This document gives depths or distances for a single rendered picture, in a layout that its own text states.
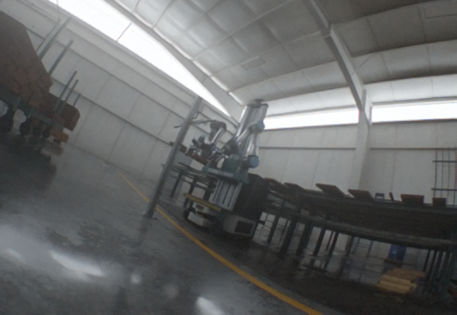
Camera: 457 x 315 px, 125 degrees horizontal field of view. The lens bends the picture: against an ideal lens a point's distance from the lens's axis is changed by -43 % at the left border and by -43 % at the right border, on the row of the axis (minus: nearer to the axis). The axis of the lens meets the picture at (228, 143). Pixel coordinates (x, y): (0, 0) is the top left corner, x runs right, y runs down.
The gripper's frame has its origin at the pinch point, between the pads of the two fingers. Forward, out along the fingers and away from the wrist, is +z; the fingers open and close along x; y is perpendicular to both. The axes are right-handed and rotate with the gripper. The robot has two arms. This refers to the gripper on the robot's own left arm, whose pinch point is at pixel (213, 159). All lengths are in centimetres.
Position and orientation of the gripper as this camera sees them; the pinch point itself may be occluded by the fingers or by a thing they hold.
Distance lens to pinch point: 207.7
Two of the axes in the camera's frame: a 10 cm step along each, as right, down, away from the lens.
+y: -4.6, -7.6, -4.7
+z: -6.6, 6.4, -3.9
